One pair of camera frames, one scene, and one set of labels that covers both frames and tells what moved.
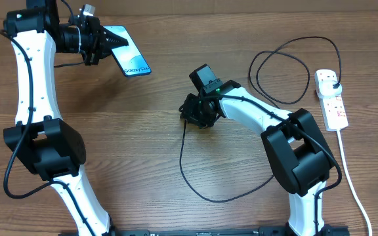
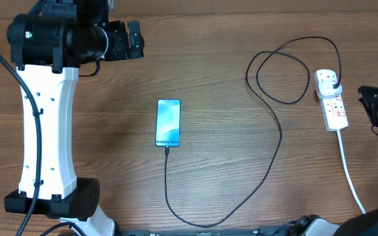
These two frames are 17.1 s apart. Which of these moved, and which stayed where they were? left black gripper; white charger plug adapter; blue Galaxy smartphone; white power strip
Moved: left black gripper; blue Galaxy smartphone
Stayed: white charger plug adapter; white power strip
